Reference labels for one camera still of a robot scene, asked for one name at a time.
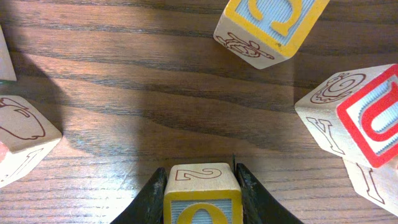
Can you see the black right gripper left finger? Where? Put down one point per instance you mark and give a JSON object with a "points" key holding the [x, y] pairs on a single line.
{"points": [[147, 206]]}

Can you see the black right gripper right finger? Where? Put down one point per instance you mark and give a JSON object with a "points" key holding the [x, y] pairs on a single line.
{"points": [[259, 206]]}

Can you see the yellow o block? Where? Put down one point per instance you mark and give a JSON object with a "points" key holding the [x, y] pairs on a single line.
{"points": [[202, 193], [267, 32]]}

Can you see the red E block lower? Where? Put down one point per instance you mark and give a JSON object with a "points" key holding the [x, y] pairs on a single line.
{"points": [[378, 185]]}

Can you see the red U block lower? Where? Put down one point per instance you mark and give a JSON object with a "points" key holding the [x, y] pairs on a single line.
{"points": [[353, 114]]}

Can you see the red A block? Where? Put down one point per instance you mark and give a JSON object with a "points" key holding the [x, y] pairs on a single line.
{"points": [[26, 138]]}

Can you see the wooden block green edge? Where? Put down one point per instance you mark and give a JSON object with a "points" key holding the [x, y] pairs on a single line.
{"points": [[6, 68]]}

